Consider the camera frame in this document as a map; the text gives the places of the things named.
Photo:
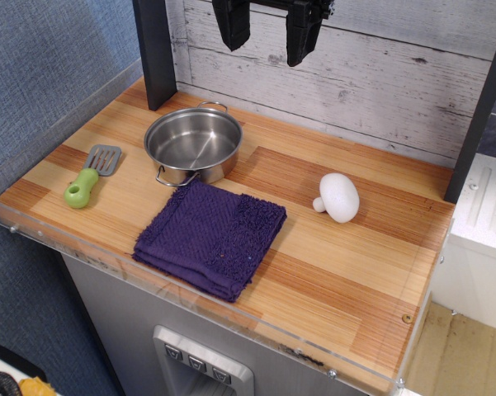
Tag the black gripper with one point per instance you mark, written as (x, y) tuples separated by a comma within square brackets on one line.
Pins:
[(303, 22)]

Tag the white toy mushroom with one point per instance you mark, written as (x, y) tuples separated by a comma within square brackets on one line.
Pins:
[(338, 198)]

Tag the stainless steel pot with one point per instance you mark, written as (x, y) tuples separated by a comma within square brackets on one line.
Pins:
[(199, 143)]

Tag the green grey toy spatula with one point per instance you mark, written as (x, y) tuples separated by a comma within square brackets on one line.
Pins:
[(101, 162)]

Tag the purple folded cloth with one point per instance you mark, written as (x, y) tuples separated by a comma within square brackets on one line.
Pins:
[(211, 238)]

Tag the white sink drainboard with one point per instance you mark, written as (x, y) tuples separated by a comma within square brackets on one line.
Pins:
[(475, 214)]

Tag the clear acrylic guard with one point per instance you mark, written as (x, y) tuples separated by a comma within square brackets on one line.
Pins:
[(339, 296)]

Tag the grey toy fridge cabinet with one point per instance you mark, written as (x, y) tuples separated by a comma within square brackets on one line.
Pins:
[(125, 315)]

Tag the silver dispenser panel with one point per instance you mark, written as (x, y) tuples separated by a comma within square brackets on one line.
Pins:
[(190, 368)]

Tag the black yellow object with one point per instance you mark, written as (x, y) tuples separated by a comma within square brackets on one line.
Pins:
[(18, 376)]

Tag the dark left shelf post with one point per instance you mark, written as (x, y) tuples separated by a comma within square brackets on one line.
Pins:
[(155, 48)]

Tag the dark shelf post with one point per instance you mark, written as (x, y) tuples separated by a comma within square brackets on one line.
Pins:
[(155, 48), (473, 136)]

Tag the dark right shelf post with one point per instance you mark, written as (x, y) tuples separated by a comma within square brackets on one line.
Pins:
[(473, 136)]

